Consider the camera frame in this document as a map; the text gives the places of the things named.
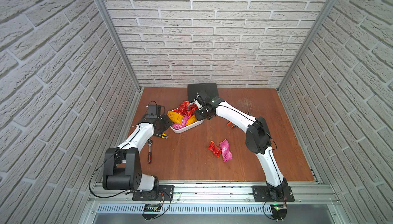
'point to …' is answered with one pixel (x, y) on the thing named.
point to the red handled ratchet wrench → (149, 141)
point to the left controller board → (151, 207)
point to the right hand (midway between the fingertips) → (201, 114)
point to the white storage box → (178, 130)
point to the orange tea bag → (175, 117)
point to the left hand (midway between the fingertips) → (172, 120)
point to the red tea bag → (215, 149)
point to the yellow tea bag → (191, 120)
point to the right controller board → (279, 212)
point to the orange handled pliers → (230, 122)
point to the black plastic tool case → (211, 89)
